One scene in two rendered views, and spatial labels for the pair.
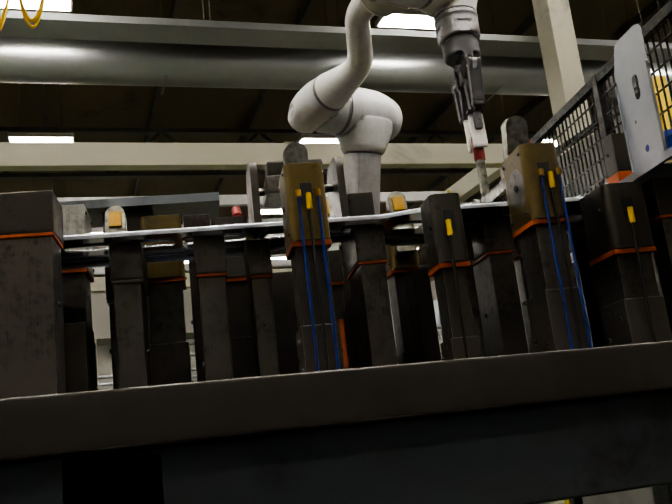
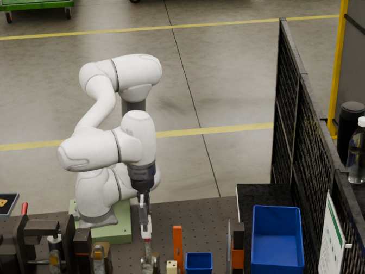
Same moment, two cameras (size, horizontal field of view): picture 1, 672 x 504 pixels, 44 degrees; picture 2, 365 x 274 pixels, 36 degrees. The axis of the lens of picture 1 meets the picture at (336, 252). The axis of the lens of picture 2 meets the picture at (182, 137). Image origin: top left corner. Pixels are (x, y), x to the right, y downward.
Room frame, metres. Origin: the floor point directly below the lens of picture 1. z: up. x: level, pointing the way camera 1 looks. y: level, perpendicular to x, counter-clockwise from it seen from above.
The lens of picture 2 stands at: (0.19, -0.76, 2.38)
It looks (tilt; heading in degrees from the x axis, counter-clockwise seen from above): 30 degrees down; 13
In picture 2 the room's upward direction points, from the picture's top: 2 degrees counter-clockwise
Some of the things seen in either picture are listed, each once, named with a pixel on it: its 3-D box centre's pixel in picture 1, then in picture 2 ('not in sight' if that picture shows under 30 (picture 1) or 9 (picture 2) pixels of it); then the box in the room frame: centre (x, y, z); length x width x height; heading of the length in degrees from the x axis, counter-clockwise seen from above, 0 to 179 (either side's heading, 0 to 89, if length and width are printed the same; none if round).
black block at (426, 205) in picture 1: (455, 292); not in sight; (1.20, -0.17, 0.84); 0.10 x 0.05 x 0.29; 10
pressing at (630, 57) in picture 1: (640, 117); (228, 269); (1.45, -0.59, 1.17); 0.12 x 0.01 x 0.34; 10
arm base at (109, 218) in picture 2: not in sight; (91, 212); (2.11, 0.15, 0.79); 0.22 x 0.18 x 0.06; 119
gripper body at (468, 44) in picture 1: (463, 62); (143, 186); (1.56, -0.30, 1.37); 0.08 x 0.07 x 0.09; 10
